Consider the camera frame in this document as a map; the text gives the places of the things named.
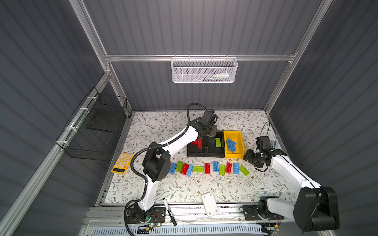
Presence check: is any blue lego row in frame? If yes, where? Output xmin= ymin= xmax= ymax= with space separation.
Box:
xmin=233 ymin=163 xmax=240 ymax=175
xmin=169 ymin=162 xmax=177 ymax=174
xmin=213 ymin=161 xmax=220 ymax=173
xmin=187 ymin=165 xmax=194 ymax=177

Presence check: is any blue lego brick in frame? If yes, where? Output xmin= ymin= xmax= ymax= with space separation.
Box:
xmin=226 ymin=139 xmax=236 ymax=149
xmin=227 ymin=144 xmax=237 ymax=153

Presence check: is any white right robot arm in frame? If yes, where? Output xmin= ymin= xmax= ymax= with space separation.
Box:
xmin=243 ymin=136 xmax=340 ymax=232

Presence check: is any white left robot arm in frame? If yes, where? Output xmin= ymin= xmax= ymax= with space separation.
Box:
xmin=124 ymin=103 xmax=218 ymax=236

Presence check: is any light blue stapler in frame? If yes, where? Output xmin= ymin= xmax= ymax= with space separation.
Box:
xmin=271 ymin=140 xmax=281 ymax=149

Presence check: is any green lego brick right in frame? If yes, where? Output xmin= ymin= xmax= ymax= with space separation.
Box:
xmin=239 ymin=165 xmax=250 ymax=177

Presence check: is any black bin middle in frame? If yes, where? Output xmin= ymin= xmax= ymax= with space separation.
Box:
xmin=206 ymin=131 xmax=225 ymax=158

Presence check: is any black bin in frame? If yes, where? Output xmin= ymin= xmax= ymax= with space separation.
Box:
xmin=187 ymin=137 xmax=207 ymax=157
xmin=206 ymin=131 xmax=225 ymax=158

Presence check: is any black bin left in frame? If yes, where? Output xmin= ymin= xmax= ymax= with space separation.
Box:
xmin=187 ymin=137 xmax=207 ymax=157

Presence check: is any yellow plastic bin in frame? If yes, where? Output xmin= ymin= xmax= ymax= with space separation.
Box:
xmin=223 ymin=130 xmax=245 ymax=159

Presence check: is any red lego row right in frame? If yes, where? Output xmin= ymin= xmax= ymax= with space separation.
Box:
xmin=225 ymin=162 xmax=232 ymax=174

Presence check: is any red lego row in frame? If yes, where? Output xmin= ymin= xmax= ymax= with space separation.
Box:
xmin=225 ymin=162 xmax=232 ymax=174
xmin=181 ymin=163 xmax=189 ymax=176
xmin=204 ymin=163 xmax=211 ymax=175

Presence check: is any green lego row right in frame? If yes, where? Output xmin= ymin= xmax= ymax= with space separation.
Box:
xmin=219 ymin=164 xmax=226 ymax=176

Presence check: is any red lego row middle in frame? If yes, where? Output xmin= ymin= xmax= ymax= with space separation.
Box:
xmin=204 ymin=163 xmax=211 ymax=175

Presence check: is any green lego flat row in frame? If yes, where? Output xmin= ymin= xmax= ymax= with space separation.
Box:
xmin=193 ymin=166 xmax=205 ymax=173

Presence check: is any white tube in basket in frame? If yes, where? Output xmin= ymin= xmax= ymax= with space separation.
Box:
xmin=213 ymin=73 xmax=234 ymax=80

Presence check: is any white plastic plate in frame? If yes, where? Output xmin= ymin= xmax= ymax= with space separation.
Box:
xmin=201 ymin=192 xmax=220 ymax=217

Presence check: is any yellow calculator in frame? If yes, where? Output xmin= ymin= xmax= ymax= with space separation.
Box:
xmin=111 ymin=152 xmax=133 ymax=174

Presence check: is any black marker pen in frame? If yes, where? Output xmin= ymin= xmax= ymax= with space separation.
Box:
xmin=162 ymin=198 xmax=177 ymax=227

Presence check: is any white wire basket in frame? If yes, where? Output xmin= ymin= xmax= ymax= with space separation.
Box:
xmin=170 ymin=57 xmax=238 ymax=84

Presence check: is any black wire basket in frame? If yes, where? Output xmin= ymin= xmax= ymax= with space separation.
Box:
xmin=56 ymin=88 xmax=128 ymax=161

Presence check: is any aluminium rail base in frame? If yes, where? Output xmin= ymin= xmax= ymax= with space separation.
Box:
xmin=79 ymin=202 xmax=322 ymax=236

